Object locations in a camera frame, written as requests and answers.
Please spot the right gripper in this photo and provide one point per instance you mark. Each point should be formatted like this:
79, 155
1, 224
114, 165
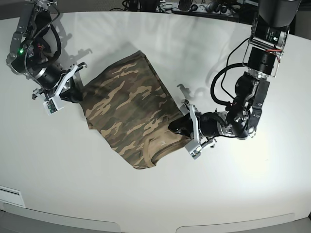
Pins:
50, 77

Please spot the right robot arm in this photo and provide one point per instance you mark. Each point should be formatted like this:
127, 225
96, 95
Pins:
35, 51

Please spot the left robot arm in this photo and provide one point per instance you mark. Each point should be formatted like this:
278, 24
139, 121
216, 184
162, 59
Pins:
266, 44

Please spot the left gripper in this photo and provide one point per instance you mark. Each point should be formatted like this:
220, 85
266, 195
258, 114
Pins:
210, 124

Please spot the camouflage T-shirt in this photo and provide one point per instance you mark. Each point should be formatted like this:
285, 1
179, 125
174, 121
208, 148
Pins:
131, 108

